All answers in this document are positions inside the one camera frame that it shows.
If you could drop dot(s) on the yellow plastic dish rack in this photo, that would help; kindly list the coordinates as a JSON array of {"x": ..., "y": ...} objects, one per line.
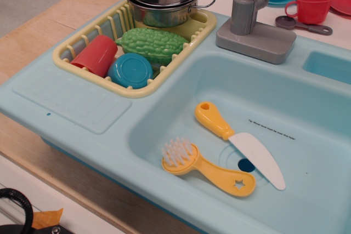
[{"x": 113, "y": 23}]

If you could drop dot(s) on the green bitter gourd toy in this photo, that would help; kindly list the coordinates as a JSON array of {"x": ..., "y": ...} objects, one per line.
[{"x": 157, "y": 46}]

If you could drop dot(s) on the grey toy faucet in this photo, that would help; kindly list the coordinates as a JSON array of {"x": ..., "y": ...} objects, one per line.
[{"x": 242, "y": 34}]

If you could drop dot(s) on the red plastic cup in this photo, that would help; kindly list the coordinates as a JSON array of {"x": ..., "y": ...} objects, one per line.
[{"x": 97, "y": 56}]

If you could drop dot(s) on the blue plastic bowl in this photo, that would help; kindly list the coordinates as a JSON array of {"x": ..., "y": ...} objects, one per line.
[{"x": 130, "y": 70}]

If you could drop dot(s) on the grey measuring spoon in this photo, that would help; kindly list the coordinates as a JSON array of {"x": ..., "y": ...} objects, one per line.
[{"x": 289, "y": 23}]

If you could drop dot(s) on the light blue toy sink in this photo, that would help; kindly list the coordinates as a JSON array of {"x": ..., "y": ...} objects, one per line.
[{"x": 299, "y": 110}]

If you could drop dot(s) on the yellow dish brush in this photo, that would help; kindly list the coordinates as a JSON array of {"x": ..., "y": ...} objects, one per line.
[{"x": 180, "y": 157}]

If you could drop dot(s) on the orange tape piece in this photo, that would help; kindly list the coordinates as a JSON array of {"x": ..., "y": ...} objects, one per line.
[{"x": 46, "y": 219}]

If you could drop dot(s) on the black device with screw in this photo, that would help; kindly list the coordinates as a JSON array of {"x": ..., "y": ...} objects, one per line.
[{"x": 57, "y": 229}]

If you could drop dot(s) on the red cup with handle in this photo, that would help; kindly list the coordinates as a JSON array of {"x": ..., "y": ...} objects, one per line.
[{"x": 308, "y": 11}]

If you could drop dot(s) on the yellow handled toy knife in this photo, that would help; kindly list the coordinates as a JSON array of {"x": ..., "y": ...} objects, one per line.
[{"x": 209, "y": 116}]

